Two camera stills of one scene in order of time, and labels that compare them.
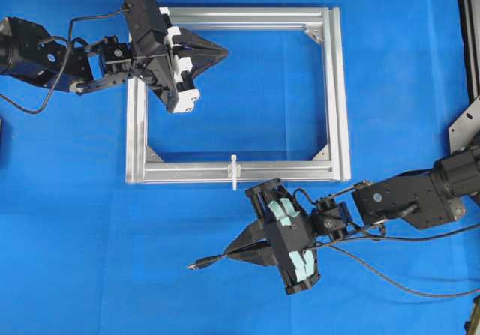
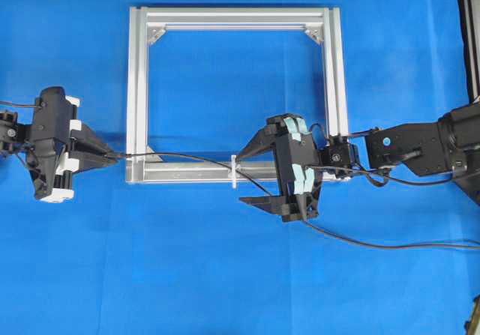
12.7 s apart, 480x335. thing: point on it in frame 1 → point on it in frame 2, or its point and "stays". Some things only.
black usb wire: x=213 y=258 → x=268 y=189
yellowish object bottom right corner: x=473 y=327 stays
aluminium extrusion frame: x=332 y=163 stays
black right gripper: x=285 y=240 → x=296 y=157
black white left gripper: x=171 y=78 → x=60 y=145
